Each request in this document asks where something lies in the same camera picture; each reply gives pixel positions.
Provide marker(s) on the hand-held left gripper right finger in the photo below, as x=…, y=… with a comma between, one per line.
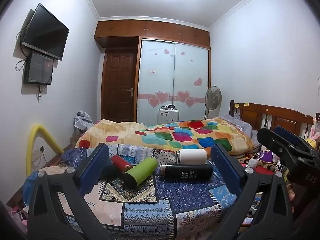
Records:
x=225, y=170

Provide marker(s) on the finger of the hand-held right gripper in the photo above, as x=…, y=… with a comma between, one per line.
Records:
x=287, y=135
x=272, y=140

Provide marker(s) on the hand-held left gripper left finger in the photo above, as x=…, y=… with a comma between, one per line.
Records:
x=97, y=165

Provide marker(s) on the red cup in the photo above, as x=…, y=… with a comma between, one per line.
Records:
x=121, y=164

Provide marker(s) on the black cup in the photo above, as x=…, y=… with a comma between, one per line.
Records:
x=190, y=172

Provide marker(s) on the white cup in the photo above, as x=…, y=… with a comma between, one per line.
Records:
x=192, y=156

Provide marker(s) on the green cup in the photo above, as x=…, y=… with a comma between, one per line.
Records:
x=140, y=171

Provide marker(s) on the wooden bed headboard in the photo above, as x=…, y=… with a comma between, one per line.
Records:
x=272, y=115

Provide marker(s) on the plush rabbit toy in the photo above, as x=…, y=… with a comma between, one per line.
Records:
x=313, y=138

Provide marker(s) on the small white dropper bottle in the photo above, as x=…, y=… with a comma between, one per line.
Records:
x=252, y=163

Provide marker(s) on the pale printed pillow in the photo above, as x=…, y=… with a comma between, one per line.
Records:
x=237, y=126

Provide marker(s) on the grey cloth pile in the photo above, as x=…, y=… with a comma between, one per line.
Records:
x=82, y=121

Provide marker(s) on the colourful checked quilt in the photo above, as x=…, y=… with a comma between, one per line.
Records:
x=175, y=136

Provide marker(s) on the yellow foam tube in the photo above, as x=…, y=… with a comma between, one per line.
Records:
x=36, y=135

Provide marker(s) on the blue patchwork blanket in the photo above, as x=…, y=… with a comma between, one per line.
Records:
x=160, y=205

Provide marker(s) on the standing electric fan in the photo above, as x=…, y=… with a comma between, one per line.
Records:
x=213, y=96

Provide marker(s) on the small white appliance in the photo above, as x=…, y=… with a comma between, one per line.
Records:
x=168, y=117

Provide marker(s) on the brown wooden door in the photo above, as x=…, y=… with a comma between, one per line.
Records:
x=120, y=85

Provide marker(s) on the frosted wardrobe with pink hearts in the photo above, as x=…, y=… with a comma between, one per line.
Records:
x=172, y=77

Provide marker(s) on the brown wooden overhead cabinet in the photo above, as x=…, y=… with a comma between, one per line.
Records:
x=152, y=31

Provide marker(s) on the wall socket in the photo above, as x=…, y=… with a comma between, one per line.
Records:
x=39, y=155

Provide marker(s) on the small wall-mounted black monitor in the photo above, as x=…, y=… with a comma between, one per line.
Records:
x=37, y=67

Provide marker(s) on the wall-mounted black television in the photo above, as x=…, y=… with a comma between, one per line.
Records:
x=46, y=33

